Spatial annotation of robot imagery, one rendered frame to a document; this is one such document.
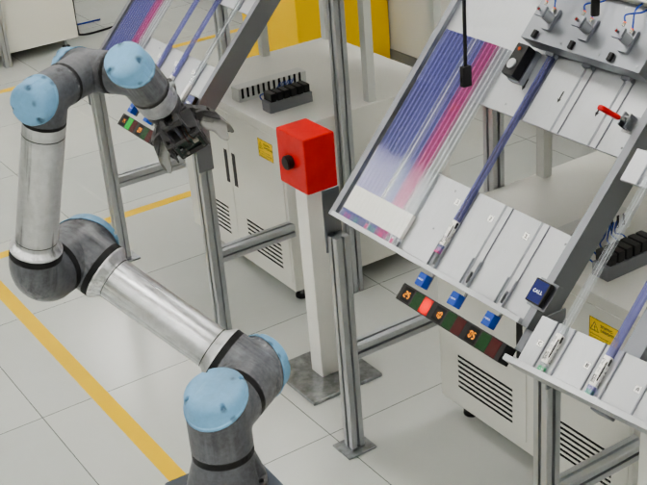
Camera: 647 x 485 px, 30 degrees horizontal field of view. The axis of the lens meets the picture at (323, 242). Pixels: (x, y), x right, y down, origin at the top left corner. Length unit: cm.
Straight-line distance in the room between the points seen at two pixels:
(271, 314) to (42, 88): 203
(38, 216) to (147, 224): 249
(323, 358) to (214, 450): 138
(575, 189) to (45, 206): 154
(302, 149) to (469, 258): 77
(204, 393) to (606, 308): 97
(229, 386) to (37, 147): 53
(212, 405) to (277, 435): 124
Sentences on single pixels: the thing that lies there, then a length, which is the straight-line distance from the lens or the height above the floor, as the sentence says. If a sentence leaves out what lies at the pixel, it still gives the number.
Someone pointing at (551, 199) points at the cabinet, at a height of 62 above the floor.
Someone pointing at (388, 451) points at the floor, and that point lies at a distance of 327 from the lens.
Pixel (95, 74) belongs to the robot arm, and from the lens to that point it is 213.
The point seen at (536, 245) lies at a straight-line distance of 248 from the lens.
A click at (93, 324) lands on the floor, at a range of 402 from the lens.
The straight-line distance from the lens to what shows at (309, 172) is 321.
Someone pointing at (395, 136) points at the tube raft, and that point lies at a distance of 285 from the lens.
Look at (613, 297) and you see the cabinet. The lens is 271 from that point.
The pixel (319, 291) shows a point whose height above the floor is 30.
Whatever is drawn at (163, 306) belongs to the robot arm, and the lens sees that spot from 230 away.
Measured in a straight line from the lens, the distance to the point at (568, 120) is 257.
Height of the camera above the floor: 197
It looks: 27 degrees down
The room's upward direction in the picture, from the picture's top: 5 degrees counter-clockwise
